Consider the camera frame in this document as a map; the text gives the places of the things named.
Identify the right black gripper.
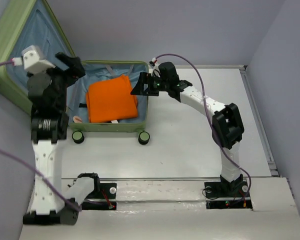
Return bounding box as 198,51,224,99
130,72,169,97

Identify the orange cloth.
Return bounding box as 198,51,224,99
86,74,139,123

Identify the black cosmetic tube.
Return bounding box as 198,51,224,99
79,103,88,108

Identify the pink round compact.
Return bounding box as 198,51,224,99
72,115,83,124

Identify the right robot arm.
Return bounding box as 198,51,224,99
131,62,245,196

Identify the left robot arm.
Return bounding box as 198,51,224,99
22,45,101,226

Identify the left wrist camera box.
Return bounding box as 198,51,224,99
21,45,56,75

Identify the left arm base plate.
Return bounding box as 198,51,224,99
81,182,117,211

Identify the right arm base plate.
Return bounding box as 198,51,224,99
202,181,253,210

